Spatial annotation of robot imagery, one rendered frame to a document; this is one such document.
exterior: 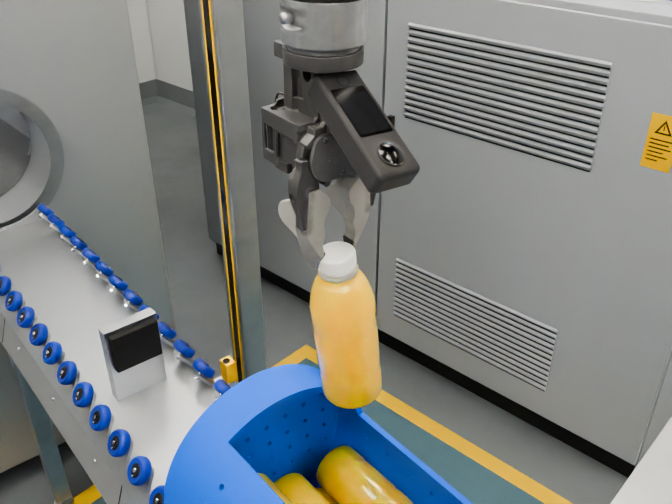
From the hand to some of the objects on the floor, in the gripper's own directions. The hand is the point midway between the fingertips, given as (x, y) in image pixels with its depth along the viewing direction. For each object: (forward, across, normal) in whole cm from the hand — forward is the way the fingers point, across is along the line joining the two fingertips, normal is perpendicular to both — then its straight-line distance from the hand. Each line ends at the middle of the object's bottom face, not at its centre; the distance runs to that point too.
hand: (336, 251), depth 70 cm
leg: (+148, +12, -121) cm, 192 cm away
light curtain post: (+147, -29, -68) cm, 165 cm away
